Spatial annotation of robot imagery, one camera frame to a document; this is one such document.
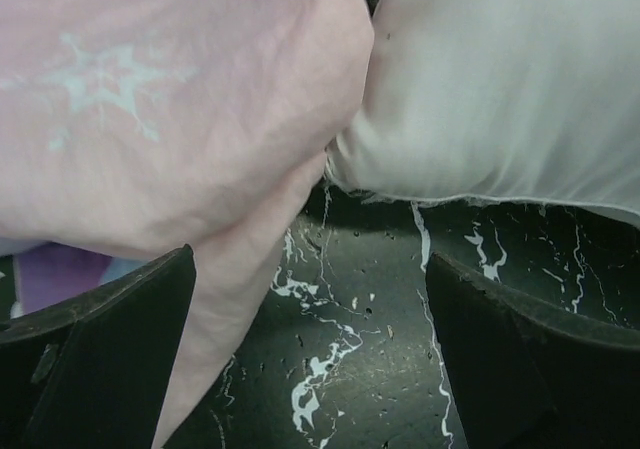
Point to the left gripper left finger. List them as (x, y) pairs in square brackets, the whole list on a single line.
[(92, 371)]

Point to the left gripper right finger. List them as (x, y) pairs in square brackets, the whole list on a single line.
[(525, 373)]

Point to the purple Elsa print pillowcase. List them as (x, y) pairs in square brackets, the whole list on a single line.
[(133, 127)]

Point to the white pillow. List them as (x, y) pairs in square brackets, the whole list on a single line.
[(491, 101)]

